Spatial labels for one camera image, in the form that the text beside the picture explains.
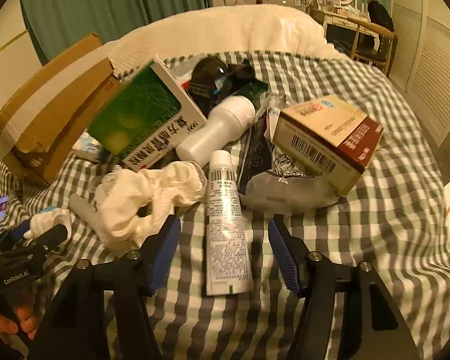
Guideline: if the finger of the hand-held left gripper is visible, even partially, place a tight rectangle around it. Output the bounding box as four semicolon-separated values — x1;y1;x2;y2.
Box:
32;224;69;256
0;219;32;245

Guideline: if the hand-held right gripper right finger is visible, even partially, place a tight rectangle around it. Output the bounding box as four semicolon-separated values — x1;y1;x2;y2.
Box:
268;214;422;360

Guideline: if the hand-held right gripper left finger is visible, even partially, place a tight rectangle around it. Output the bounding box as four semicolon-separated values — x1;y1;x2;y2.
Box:
26;214;182;360

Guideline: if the small white plastic object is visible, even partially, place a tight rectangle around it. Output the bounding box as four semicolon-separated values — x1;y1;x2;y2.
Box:
23;206;73;241

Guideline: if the white squeeze tube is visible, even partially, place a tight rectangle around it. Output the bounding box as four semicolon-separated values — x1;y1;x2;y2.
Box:
205;150;255;296

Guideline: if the brown cardboard box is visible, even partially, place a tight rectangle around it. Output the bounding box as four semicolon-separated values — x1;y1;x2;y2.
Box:
0;34;121;186

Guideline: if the green medicine box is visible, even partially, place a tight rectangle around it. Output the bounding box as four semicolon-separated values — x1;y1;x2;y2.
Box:
87;59;208;173

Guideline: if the person's left hand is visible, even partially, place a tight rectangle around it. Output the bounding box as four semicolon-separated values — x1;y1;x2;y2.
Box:
0;304;39;346

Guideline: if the grey plastic stick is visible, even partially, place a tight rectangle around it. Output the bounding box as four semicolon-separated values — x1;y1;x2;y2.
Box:
68;194;102;229

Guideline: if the white crumpled cloth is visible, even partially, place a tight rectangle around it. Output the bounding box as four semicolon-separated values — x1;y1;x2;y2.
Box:
94;160;208;252

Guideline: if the silver foil bag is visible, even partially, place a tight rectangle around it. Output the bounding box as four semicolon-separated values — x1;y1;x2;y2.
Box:
244;95;347;215

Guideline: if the green checked bed sheet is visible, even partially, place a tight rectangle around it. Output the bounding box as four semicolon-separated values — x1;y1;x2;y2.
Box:
0;50;450;360

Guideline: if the black printed pouch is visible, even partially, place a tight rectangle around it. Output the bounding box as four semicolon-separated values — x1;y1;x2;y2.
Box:
237;114;276;196

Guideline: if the brown and white medicine box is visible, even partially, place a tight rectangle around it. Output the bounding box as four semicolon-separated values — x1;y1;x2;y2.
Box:
272;95;384;197

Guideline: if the white plastic bottle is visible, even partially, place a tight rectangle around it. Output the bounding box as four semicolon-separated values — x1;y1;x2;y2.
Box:
175;95;256;169

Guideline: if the green packet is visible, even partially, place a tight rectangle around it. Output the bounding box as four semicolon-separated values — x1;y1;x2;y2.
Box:
232;80;269;100

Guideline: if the black plastic bag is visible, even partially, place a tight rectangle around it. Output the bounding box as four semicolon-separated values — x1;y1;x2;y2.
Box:
187;57;256;113

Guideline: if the white fluffy blanket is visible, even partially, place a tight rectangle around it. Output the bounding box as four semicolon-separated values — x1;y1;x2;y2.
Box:
107;4;346;79

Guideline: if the wide green curtain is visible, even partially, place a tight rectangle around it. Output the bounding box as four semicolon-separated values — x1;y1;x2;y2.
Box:
19;0;214;64

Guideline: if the white louvered wardrobe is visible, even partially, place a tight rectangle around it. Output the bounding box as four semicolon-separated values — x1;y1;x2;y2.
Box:
388;0;450;147

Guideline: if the white dressing table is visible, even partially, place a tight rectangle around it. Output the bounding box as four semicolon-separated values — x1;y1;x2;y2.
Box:
311;5;381;53

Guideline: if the wooden chair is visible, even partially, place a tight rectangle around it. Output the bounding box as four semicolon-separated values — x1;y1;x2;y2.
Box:
347;17;396;77

